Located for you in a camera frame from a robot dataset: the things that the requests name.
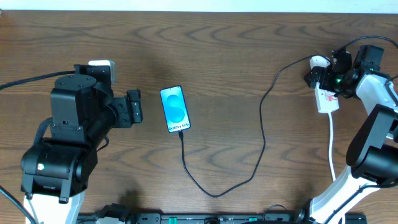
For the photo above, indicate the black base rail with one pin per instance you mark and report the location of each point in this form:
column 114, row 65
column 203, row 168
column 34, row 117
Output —
column 115, row 213

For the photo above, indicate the white USB charger plug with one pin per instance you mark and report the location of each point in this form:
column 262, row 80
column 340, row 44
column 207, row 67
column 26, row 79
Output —
column 319, row 61

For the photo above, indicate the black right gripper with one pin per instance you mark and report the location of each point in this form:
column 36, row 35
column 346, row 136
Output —
column 324, row 73

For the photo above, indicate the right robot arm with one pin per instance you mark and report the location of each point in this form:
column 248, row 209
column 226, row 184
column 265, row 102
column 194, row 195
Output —
column 371, row 164

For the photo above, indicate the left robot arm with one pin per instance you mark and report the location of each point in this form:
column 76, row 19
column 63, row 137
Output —
column 64, row 153

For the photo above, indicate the blue Samsung Galaxy smartphone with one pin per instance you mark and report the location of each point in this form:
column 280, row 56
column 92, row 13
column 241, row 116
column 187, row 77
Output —
column 175, row 109

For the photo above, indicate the white power strip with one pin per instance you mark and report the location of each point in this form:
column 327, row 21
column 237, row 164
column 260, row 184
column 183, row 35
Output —
column 326, row 100

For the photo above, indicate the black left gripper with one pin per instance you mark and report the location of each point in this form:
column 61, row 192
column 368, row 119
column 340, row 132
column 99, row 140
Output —
column 125, row 112

